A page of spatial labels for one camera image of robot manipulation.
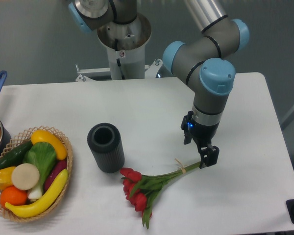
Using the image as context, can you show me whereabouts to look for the yellow squash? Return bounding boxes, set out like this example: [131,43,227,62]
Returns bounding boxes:
[31,130,67,160]

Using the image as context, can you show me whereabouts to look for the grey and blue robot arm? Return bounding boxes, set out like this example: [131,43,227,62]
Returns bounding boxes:
[69,0,249,168]

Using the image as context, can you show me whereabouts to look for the green bok choy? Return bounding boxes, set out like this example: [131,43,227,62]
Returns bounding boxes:
[23,142,57,202]

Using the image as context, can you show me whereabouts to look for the green cucumber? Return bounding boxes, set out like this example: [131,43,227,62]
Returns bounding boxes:
[0,141,33,170]

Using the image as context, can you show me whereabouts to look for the dark grey ribbed vase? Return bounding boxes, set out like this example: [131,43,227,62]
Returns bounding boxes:
[87,123,125,173]

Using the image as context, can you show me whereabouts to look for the yellow bell pepper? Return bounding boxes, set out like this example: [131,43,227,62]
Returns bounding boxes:
[0,166,16,190]

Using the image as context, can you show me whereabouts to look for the purple eggplant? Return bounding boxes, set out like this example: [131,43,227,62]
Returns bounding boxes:
[44,159,67,192]

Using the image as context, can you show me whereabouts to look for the red tulip bouquet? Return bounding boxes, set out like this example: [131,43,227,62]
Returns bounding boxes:
[120,160,201,229]

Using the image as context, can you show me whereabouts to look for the beige round mushroom cap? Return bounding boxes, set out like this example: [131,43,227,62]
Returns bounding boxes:
[11,163,40,190]

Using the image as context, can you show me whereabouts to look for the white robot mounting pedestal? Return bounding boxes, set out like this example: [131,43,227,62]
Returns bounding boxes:
[75,13,163,82]

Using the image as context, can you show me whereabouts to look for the orange fruit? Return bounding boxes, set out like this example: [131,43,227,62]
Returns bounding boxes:
[0,186,27,208]

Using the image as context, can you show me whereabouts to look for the yellow banana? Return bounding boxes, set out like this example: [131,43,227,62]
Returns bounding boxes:
[5,169,69,218]

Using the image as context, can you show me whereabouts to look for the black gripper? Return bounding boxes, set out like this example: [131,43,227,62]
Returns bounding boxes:
[181,111,220,169]

